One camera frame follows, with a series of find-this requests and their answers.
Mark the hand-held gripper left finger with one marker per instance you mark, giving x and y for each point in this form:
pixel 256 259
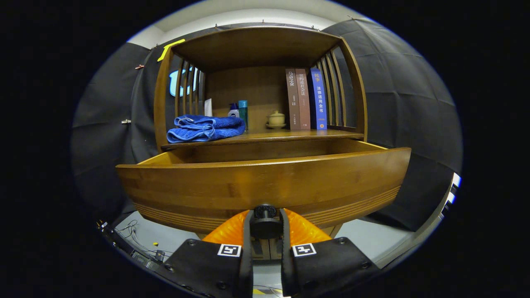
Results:
pixel 247 265

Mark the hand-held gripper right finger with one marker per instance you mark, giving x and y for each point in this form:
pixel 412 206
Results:
pixel 286 269

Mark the wooden drawer with black knob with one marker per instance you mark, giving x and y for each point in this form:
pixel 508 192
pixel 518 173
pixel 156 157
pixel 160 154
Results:
pixel 265 186

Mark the wooden cabinet door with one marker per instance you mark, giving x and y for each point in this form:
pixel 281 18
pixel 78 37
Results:
pixel 265 257
pixel 274 257

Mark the wooden countertop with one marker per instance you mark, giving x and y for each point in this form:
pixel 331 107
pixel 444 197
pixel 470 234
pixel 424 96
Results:
pixel 290 134

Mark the brown wooden cabinet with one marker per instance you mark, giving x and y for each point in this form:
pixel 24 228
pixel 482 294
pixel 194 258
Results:
pixel 256 49

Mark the folded blue towel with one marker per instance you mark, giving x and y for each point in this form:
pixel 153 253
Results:
pixel 207 128

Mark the beige lidded teacup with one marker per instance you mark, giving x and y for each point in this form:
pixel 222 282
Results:
pixel 276 120

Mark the teal bottle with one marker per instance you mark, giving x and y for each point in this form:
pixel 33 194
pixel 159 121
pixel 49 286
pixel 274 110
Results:
pixel 243 114

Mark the white and blue lotion bottle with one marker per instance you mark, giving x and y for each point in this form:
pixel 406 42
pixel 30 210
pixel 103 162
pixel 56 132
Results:
pixel 234 112

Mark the white paper card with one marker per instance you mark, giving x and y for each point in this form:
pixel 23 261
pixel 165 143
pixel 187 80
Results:
pixel 208 108

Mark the dark brown book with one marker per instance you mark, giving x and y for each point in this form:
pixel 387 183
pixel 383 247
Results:
pixel 292 103

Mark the reddish brown book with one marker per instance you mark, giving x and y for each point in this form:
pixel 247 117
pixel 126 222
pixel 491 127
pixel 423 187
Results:
pixel 303 103

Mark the blue book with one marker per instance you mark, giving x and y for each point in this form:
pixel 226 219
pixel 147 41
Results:
pixel 319 103

